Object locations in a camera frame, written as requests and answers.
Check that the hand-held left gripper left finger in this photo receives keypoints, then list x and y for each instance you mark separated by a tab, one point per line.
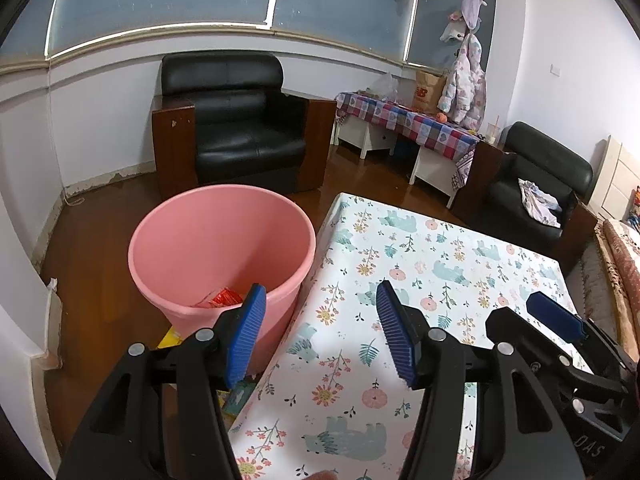
245	335

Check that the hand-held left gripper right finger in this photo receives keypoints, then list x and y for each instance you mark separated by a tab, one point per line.
395	335

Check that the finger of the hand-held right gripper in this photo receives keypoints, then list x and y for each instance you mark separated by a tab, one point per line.
525	335
552	312

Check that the red printed bubble mailer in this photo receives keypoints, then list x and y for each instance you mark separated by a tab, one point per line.
222	299

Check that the pink plastic bucket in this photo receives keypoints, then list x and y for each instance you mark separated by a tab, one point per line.
210	245

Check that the colourful picture book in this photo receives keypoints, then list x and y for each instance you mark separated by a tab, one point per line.
237	397

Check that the bed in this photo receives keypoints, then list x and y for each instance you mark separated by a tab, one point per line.
600	270

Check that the yellow paper sheet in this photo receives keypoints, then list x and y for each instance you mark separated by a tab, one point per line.
170	340

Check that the floral tablecloth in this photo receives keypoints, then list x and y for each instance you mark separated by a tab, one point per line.
400	245

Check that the brown dotted quilt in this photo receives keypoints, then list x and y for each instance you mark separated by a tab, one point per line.
625	255

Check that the white printed garment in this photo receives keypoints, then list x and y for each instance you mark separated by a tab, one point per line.
540	202

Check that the colourful striped pillow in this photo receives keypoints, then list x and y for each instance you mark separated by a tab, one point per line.
636	205

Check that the cream wooden headboard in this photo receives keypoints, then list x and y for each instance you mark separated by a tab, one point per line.
612	180

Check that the black leather armchair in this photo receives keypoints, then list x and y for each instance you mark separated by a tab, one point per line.
540	160
235	130

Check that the drink cup with straw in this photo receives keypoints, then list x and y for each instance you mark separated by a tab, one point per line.
493	132

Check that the white desk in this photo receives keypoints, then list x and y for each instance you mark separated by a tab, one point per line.
365	137

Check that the checkered tablecloth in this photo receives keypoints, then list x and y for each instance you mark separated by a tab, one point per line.
415	122

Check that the white printed puffer jacket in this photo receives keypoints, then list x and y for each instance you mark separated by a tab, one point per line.
465	85

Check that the brown paper bag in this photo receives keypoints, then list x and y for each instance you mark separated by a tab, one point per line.
427	92

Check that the clear plastic bag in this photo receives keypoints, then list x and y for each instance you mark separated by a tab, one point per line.
386	87

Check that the white plush hat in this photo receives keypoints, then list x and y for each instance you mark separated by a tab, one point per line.
452	30

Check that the purple hat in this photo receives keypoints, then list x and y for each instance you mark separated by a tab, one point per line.
472	7

